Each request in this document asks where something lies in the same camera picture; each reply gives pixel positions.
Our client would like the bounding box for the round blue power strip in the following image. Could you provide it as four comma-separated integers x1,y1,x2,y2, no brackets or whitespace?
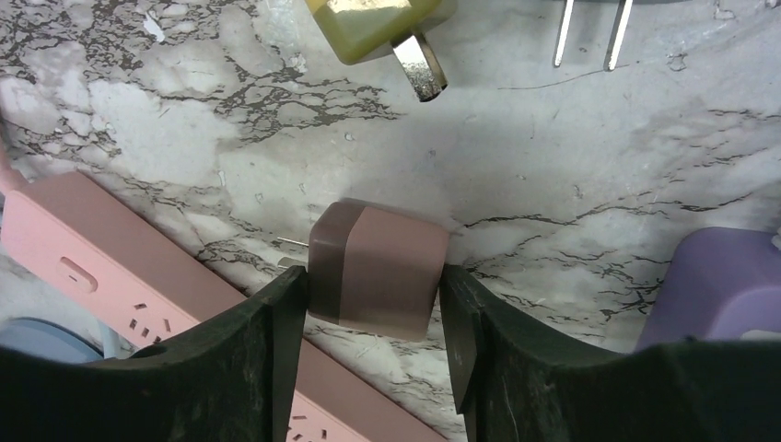
1,318,103,364

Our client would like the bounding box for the purple power strip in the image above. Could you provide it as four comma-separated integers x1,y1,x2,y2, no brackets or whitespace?
635,227,780,351

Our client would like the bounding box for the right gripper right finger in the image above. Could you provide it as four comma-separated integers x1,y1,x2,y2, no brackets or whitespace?
439,265,780,441

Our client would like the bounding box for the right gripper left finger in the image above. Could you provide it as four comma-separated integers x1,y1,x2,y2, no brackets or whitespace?
1,266,309,441

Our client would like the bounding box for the pink power strip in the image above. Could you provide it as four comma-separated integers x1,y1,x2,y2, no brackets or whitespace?
1,166,439,441

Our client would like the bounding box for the teal plug adapter far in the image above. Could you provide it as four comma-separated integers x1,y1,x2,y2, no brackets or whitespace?
552,0,640,72

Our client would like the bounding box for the brown pink plug adapter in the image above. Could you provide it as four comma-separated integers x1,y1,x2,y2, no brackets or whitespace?
307,199,449,342

